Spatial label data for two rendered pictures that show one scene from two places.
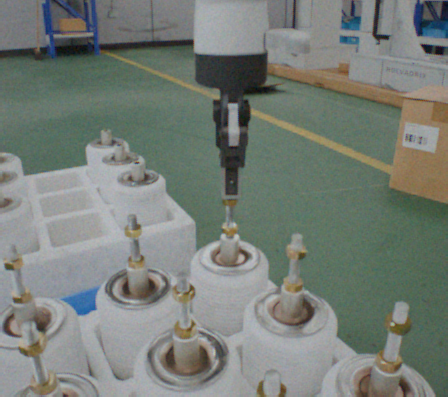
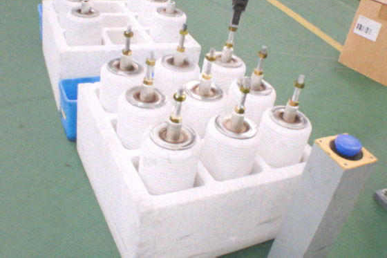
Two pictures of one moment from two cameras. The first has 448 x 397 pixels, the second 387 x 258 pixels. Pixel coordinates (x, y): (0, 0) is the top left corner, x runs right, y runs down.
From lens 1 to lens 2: 46 cm
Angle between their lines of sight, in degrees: 10
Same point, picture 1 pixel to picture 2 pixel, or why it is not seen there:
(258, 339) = (237, 93)
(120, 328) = (168, 79)
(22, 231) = (98, 30)
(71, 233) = (118, 41)
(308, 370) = (258, 113)
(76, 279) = not seen: hidden behind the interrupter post
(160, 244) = not seen: hidden behind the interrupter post
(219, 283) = (219, 70)
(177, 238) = (188, 54)
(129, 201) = (163, 25)
